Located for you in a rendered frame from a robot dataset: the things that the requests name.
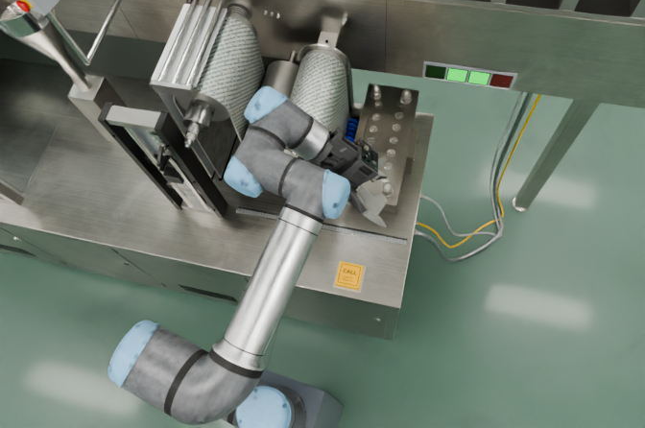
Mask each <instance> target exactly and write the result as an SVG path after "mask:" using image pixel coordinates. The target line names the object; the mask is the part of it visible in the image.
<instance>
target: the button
mask: <svg viewBox="0 0 645 428"><path fill-rule="evenodd" d="M363 270H364V267H363V266H361V265H356V264H351V263H347V262H342V261H341V262H340V265H339V270H338V273H337V277H336V282H335V284H336V286H340V287H344V288H349V289H353V290H357V291H358V290H359V288H360V283H361V278H362V274H363Z"/></svg>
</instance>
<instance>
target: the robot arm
mask: <svg viewBox="0 0 645 428"><path fill-rule="evenodd" d="M287 98H288V97H286V96H284V95H282V94H281V93H279V92H278V91H276V90H275V89H273V88H271V87H269V86H264V87H262V88H261V89H259V90H258V91H257V92H256V93H255V95H254V96H253V97H252V98H251V100H250V102H249V103H248V105H247V108H246V110H245V117H246V119H248V120H249V122H250V123H251V125H250V129H249V130H248V132H247V134H246V135H245V137H244V139H243V141H242V142H241V144H240V146H239V147H238V149H237V151H236V153H235V154H234V155H233V156H232V157H231V161H230V163H229V164H228V166H227V169H226V171H225V174H224V178H225V181H226V183H227V184H228V185H229V186H231V187H232V188H233V189H235V190H237V191H238V192H240V193H242V194H244V195H246V196H250V197H253V198H256V197H258V196H259V195H260V193H261V192H263V189H265V190H267V191H270V192H272V193H274V194H276V195H279V196H280V197H282V198H285V199H287V200H286V203H285V204H284V206H283V208H282V210H281V212H280V215H279V217H278V219H277V221H276V223H275V227H274V229H273V231H272V233H271V235H270V237H269V240H268V242H267V244H266V246H265V248H264V249H263V252H262V254H261V256H260V258H259V260H258V262H257V265H256V267H255V269H254V271H253V273H252V276H251V279H250V281H249V283H248V285H247V288H246V290H245V292H244V294H243V295H242V297H241V300H240V302H239V304H238V306H237V308H236V310H235V313H234V315H233V317H232V319H231V321H230V323H229V326H228V328H227V331H226V333H225V336H224V338H223V339H222V340H221V341H220V342H218V343H215V344H214V345H213V346H212V348H211V350H210V352H207V351H205V350H204V349H202V348H200V347H198V346H196V345H194V344H192V343H190V342H188V341H186V340H185V339H183V338H182V337H180V336H178V335H176V334H175V333H173V332H171V331H169V330H167V329H166V328H164V327H162V326H160V325H159V323H154V322H152V321H147V320H145V321H141V322H139V323H137V324H136V325H135V326H134V327H133V328H132V329H131V330H130V331H129V332H128V333H127V334H126V335H125V337H124V338H123V339H122V341H121V342H120V344H119V345H118V346H117V347H116V349H115V351H114V353H113V355H112V357H111V359H110V362H109V366H108V371H107V373H108V377H109V379H110V380H111V381H112V382H114V383H115V384H117V385H118V387H119V388H121V387H122V388H123V389H125V390H127V391H128V392H131V393H132V394H134V395H136V396H137V397H139V398H141V399H142V400H144V401H146V402H147V403H149V404H151V405H152V406H154V407H156V408H157V409H159V410H160V411H162V412H163V413H165V414H166V415H168V416H171V417H172V418H173V419H175V420H177V421H179V422H181V423H184V424H189V425H201V424H206V423H210V422H213V421H216V420H218V419H220V418H221V419H223V420H224V421H226V422H228V423H229V424H231V425H233V426H235V427H236V428H304V426H305V423H306V409H305V405H304V403H303V401H302V399H301V397H300V396H299V395H298V394H297V393H296V392H295V391H293V390H292V389H290V388H287V387H284V386H272V387H270V386H268V385H266V384H264V383H263V382H261V381H259V379H260V377H261V375H262V373H263V371H264V368H265V365H264V362H263V357H264V354H265V352H266V350H267V348H268V345H269V343H270V341H271V339H272V336H273V335H274V333H275V329H276V327H277V325H278V323H279V320H280V318H281V316H282V314H283V312H284V309H285V307H286V305H287V303H288V300H289V298H290V296H291V294H292V292H293V290H294V288H295V286H296V283H297V281H298V279H299V275H300V273H301V271H302V269H303V267H304V264H305V262H306V260H307V258H308V255H309V253H310V251H311V249H312V247H313V245H314V243H315V241H316V238H317V236H318V234H319V232H320V229H321V227H322V225H323V222H324V220H325V217H326V218H331V219H336V218H338V217H339V216H340V215H341V213H342V211H343V209H344V208H345V206H346V203H347V202H349V203H350V204H351V205H352V206H353V207H354V208H355V209H356V210H357V211H358V212H360V213H361V214H363V215H364V216H365V217H367V218H368V219H370V220H371V221H373V222H374V223H376V224H378V225H380V226H382V227H386V226H387V225H386V223H385V222H384V221H383V219H382V218H381V217H380V216H379V215H378V214H379V213H380V212H381V210H382V209H383V208H384V206H385V205H386V204H387V199H386V197H385V196H384V195H381V194H380V195H373V194H371V193H370V191H369V190H368V189H367V188H365V187H361V188H359V190H358V192H357V191H356V189H357V188H358V186H360V185H362V184H363V183H364V182H367V181H369V180H372V179H374V178H375V179H376V180H379V179H383V178H386V177H387V176H386V175H385V174H384V173H383V172H381V171H380V170H379V169H380V168H381V167H382V166H383V164H384V163H385V162H386V161H387V158H386V157H381V158H379V159H378V153H379V152H378V151H377V150H376V149H375V148H374V147H373V146H371V145H370V144H369V143H367V142H366V141H365V140H363V139H362V138H361V137H360V138H359V139H358V140H357V141H355V142H354V143H352V142H351V141H349V140H348V139H347V138H345V137H344V136H343V130H342V129H341V128H339V127H338V126H337V127H336V128H335V129H334V130H333V131H329V130H328V128H327V127H325V126H324V125H323V124H321V123H320V122H319V121H317V120H316V119H315V118H313V117H312V116H310V115H309V114H308V113H306V112H305V111H304V110H302V109H301V108H300V107H298V106H297V105H295V104H294V103H293V102H291V101H290V100H289V99H287ZM286 147H287V148H288V149H290V150H291V151H293V152H294V153H295V154H297V155H299V156H300V157H302V158H303V159H305V160H308V161H310V162H311V163H309V162H307V161H304V160H302V159H299V158H297V157H295V156H292V155H288V154H286V153H284V150H285V148H286ZM318 163H320V164H319V166H316V165H314V164H318Z"/></svg>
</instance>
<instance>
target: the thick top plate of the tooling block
mask: <svg viewBox="0 0 645 428"><path fill-rule="evenodd" d="M374 85H375V84H373V83H369V87H368V91H367V96H366V100H365V103H364V107H363V111H362V115H364V116H369V120H368V123H367V127H366V132H365V136H364V140H365V141H366V142H367V143H369V144H370V145H371V146H373V147H374V148H375V149H376V150H377V151H378V152H379V153H378V159H379V158H381V157H386V158H387V161H386V162H385V163H384V164H383V166H382V167H381V168H380V169H379V170H380V171H381V172H383V173H384V174H385V175H386V176H387V177H386V178H383V179H379V180H376V179H375V178H374V179H372V180H369V181H367V182H364V183H363V184H362V185H360V188H361V187H365V188H367V189H368V190H369V191H370V193H371V194H373V195H380V194H381V188H382V185H383V184H384V183H385V182H389V183H390V184H391V185H392V187H393V189H394V193H393V194H392V195H391V196H390V197H386V199H387V204H386V205H385V206H384V208H383V209H382V210H381V211H385V212H390V213H394V214H396V210H397V205H398V200H399V195H400V190H401V185H402V180H403V175H404V170H405V165H406V157H407V153H408V148H409V142H410V137H411V132H412V128H413V125H414V121H415V116H416V111H417V106H418V95H419V90H414V89H409V90H410V91H411V94H412V102H411V103H410V104H407V105H405V104H402V103H401V102H400V97H401V94H402V92H403V90H405V89H407V88H400V87H393V86H386V85H380V84H378V85H379V87H380V89H381V93H382V96H381V98H380V99H378V100H373V99H372V98H371V97H370V93H371V89H372V87H373V86H374ZM381 195H382V194H381Z"/></svg>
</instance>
